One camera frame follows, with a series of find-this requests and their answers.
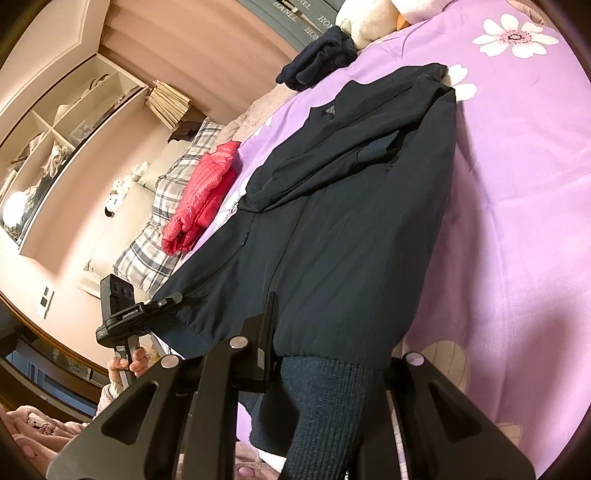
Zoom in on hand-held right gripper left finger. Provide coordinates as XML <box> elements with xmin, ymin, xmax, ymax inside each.
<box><xmin>46</xmin><ymin>293</ymin><xmax>279</xmax><ymax>480</ymax></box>

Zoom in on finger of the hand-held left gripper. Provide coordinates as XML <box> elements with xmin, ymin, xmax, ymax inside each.
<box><xmin>145</xmin><ymin>292</ymin><xmax>184</xmax><ymax>312</ymax></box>

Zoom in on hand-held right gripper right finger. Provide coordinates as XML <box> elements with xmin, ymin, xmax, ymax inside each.
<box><xmin>358</xmin><ymin>352</ymin><xmax>543</xmax><ymax>480</ymax></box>

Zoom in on navy zip jacket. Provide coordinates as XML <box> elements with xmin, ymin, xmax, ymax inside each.
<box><xmin>151</xmin><ymin>62</ymin><xmax>458</xmax><ymax>480</ymax></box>

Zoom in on person's left forearm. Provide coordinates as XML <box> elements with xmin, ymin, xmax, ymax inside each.
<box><xmin>95</xmin><ymin>381</ymin><xmax>123</xmax><ymax>416</ymax></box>

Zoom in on folded navy clothes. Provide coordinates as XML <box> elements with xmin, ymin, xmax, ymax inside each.
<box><xmin>277</xmin><ymin>25</ymin><xmax>358</xmax><ymax>92</ymax></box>

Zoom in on person's left hand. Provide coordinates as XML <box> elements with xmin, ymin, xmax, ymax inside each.
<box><xmin>107</xmin><ymin>347</ymin><xmax>149</xmax><ymax>384</ymax></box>

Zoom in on grey plaid pillow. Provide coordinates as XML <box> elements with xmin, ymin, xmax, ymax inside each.
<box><xmin>113</xmin><ymin>117</ymin><xmax>227</xmax><ymax>296</ymax></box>

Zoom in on large beige pillow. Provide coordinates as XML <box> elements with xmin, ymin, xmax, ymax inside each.
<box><xmin>78</xmin><ymin>180</ymin><xmax>162</xmax><ymax>296</ymax></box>

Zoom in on dark furniture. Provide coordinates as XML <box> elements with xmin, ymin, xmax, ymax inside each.
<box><xmin>0</xmin><ymin>305</ymin><xmax>107</xmax><ymax>416</ymax></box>

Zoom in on white plush dog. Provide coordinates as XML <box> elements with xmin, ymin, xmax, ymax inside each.
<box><xmin>104</xmin><ymin>193</ymin><xmax>127</xmax><ymax>219</ymax></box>

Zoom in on red puffer jacket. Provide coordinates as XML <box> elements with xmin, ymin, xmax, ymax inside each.
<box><xmin>161</xmin><ymin>141</ymin><xmax>242</xmax><ymax>257</ymax></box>

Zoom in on small white plush toy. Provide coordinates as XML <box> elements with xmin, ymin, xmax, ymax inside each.
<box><xmin>113</xmin><ymin>161</ymin><xmax>153</xmax><ymax>195</ymax></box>

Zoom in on small beige pillow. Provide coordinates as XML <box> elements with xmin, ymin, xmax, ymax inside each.
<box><xmin>139</xmin><ymin>138</ymin><xmax>195</xmax><ymax>195</ymax></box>

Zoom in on pink pajamas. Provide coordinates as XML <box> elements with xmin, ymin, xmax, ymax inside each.
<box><xmin>0</xmin><ymin>404</ymin><xmax>93</xmax><ymax>480</ymax></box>

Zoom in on dark brown cloth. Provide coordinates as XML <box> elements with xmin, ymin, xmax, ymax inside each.
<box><xmin>168</xmin><ymin>117</ymin><xmax>208</xmax><ymax>141</ymax></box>

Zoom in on beige duvet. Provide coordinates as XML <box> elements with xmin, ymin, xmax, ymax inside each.
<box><xmin>217</xmin><ymin>83</ymin><xmax>296</xmax><ymax>144</ymax></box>

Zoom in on purple floral blanket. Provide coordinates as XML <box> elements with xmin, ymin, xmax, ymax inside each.
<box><xmin>203</xmin><ymin>0</ymin><xmax>591</xmax><ymax>480</ymax></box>

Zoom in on grey printed curtain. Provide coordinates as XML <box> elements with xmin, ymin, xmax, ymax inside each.
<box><xmin>238</xmin><ymin>0</ymin><xmax>352</xmax><ymax>49</ymax></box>

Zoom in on white wall shelf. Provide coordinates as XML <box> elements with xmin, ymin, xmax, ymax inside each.
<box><xmin>0</xmin><ymin>53</ymin><xmax>148</xmax><ymax>252</ymax></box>

